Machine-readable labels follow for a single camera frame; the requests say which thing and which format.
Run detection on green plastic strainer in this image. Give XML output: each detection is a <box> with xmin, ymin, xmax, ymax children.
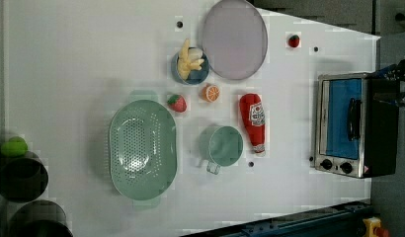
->
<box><xmin>109</xmin><ymin>91</ymin><xmax>178</xmax><ymax>209</ymax></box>

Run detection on black cylinder container lower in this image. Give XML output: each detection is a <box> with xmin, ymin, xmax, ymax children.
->
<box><xmin>8</xmin><ymin>199</ymin><xmax>74</xmax><ymax>237</ymax></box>

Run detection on black cylinder container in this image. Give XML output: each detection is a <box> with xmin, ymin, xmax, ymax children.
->
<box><xmin>0</xmin><ymin>151</ymin><xmax>48</xmax><ymax>202</ymax></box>
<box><xmin>8</xmin><ymin>199</ymin><xmax>74</xmax><ymax>237</ymax></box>

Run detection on silver toaster oven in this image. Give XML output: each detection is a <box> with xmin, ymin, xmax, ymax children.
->
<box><xmin>314</xmin><ymin>73</ymin><xmax>400</xmax><ymax>179</ymax></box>

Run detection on plush strawberry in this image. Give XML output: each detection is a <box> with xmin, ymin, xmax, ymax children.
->
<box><xmin>167</xmin><ymin>95</ymin><xmax>187</xmax><ymax>113</ymax></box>

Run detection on blue bowl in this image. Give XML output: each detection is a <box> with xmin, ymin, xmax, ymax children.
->
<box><xmin>171</xmin><ymin>52</ymin><xmax>209</xmax><ymax>85</ymax></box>

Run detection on lavender round plate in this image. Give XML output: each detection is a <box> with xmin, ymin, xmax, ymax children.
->
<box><xmin>202</xmin><ymin>0</ymin><xmax>268</xmax><ymax>80</ymax></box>

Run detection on plush orange half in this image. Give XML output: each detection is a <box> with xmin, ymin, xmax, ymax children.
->
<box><xmin>202</xmin><ymin>84</ymin><xmax>220</xmax><ymax>103</ymax></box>

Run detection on yellow red clamp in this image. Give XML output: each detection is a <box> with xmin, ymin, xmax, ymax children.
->
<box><xmin>363</xmin><ymin>217</ymin><xmax>390</xmax><ymax>237</ymax></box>

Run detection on green ball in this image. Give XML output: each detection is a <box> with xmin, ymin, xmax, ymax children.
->
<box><xmin>0</xmin><ymin>136</ymin><xmax>28</xmax><ymax>157</ymax></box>

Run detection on yellow plush fries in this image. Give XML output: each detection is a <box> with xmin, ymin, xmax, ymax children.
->
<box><xmin>177</xmin><ymin>39</ymin><xmax>204</xmax><ymax>80</ymax></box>

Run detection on green plastic cup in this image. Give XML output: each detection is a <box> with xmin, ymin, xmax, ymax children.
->
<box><xmin>199</xmin><ymin>125</ymin><xmax>243</xmax><ymax>175</ymax></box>

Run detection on red plush ketchup bottle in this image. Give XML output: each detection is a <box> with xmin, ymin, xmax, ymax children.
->
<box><xmin>239</xmin><ymin>94</ymin><xmax>266</xmax><ymax>156</ymax></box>

